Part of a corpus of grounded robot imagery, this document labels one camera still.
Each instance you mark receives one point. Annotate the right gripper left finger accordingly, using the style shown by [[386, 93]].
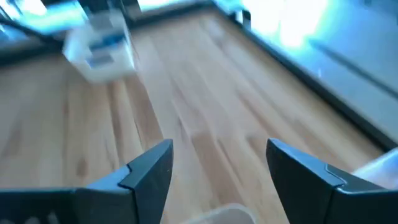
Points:
[[146, 193]]

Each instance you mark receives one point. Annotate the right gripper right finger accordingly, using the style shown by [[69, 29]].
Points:
[[298, 186]]

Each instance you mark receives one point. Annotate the metal table edge clamp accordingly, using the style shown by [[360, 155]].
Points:
[[245, 20]]

